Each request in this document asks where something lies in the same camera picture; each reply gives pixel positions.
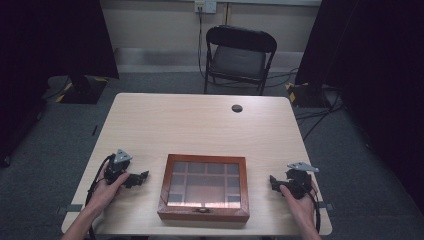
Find wooden box with glass lid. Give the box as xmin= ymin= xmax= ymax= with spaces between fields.
xmin=157 ymin=153 xmax=251 ymax=224

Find black cables on floor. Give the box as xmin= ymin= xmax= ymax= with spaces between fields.
xmin=266 ymin=67 xmax=348 ymax=142

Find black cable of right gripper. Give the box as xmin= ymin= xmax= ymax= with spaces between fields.
xmin=301 ymin=181 xmax=322 ymax=234

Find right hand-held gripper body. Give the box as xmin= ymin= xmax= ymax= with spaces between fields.
xmin=274 ymin=161 xmax=320 ymax=200

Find dark curtain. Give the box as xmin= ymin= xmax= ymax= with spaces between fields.
xmin=0 ymin=0 xmax=120 ymax=168
xmin=294 ymin=0 xmax=424 ymax=214

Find black stand base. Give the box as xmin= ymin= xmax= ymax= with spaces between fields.
xmin=55 ymin=75 xmax=110 ymax=105
xmin=285 ymin=81 xmax=334 ymax=109

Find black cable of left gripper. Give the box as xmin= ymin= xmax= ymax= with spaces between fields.
xmin=84 ymin=154 xmax=116 ymax=240

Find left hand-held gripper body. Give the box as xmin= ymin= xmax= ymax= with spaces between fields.
xmin=103 ymin=148 xmax=143 ymax=189

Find person's right hand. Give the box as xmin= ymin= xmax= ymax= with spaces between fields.
xmin=279 ymin=184 xmax=318 ymax=231

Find black folding chair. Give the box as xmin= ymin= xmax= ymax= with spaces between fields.
xmin=203 ymin=24 xmax=278 ymax=97

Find black cable from wall socket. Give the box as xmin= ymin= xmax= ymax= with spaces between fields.
xmin=197 ymin=7 xmax=208 ymax=80

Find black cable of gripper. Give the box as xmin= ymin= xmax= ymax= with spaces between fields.
xmin=84 ymin=154 xmax=116 ymax=240
xmin=301 ymin=181 xmax=322 ymax=234

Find person's left hand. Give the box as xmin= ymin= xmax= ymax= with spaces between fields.
xmin=85 ymin=171 xmax=132 ymax=216

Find white wall socket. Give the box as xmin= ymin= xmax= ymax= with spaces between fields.
xmin=194 ymin=0 xmax=218 ymax=15

